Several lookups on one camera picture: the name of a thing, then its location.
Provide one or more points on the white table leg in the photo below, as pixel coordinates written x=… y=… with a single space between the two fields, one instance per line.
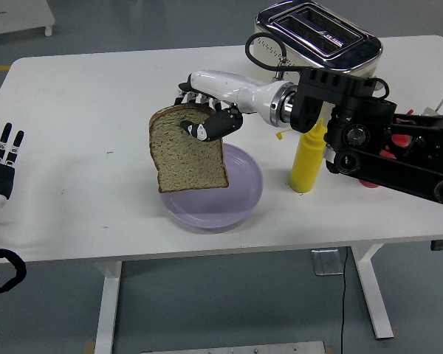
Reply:
x=376 y=295
x=107 y=306

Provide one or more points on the brown bread slice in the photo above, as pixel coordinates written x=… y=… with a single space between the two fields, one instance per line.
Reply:
x=188 y=162

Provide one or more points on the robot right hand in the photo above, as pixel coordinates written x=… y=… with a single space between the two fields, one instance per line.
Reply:
x=225 y=86

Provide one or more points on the small metal floor plate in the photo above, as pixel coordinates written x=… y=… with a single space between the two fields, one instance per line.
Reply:
x=326 y=262

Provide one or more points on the red squeeze bottle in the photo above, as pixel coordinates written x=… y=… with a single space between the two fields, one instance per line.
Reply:
x=369 y=183

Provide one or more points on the white platform furniture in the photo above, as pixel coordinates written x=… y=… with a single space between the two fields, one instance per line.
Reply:
x=14 y=14

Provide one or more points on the cream and chrome toaster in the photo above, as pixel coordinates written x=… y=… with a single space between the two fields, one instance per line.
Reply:
x=317 y=33

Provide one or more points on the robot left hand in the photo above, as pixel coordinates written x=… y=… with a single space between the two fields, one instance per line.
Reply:
x=0 y=177

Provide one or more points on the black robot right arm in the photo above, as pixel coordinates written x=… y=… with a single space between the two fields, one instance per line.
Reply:
x=354 y=136

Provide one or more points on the yellow squeeze bottle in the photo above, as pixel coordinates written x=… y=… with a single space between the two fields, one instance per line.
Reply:
x=306 y=166

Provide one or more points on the purple plate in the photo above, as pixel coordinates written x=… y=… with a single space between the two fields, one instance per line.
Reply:
x=240 y=188

